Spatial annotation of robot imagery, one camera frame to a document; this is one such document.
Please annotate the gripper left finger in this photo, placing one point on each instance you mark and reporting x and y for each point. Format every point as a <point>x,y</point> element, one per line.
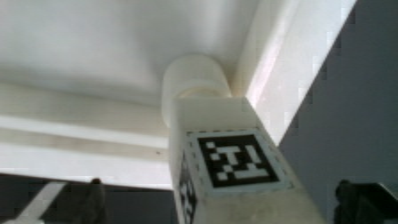
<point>67,204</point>

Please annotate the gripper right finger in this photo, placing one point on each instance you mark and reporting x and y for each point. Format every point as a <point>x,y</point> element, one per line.
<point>367,204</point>

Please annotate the white table leg with tag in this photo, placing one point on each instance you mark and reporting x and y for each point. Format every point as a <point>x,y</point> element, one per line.
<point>236,184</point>

